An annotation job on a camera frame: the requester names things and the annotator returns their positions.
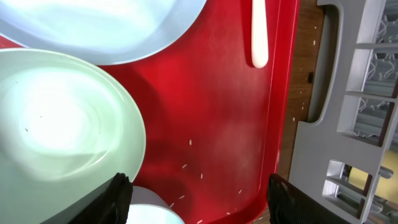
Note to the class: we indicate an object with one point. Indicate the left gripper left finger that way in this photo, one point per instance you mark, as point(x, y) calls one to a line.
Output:
point(107, 204)

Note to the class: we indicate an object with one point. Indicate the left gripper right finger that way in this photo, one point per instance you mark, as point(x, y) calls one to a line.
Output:
point(289, 205)

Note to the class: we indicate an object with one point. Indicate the small light blue bowl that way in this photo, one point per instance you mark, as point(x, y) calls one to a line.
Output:
point(147, 207)

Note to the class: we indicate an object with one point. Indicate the green bowl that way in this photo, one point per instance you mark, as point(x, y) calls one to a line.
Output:
point(67, 127)

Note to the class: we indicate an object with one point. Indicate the grey dishwasher rack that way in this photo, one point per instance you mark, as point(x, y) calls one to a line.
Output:
point(345, 153)

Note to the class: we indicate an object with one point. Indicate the red serving tray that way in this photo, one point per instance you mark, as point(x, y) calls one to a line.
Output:
point(213, 121)

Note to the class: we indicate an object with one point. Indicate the large light blue plate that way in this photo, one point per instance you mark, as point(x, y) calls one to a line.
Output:
point(102, 32)

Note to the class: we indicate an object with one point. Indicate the white plastic spoon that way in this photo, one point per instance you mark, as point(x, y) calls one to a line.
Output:
point(259, 37)

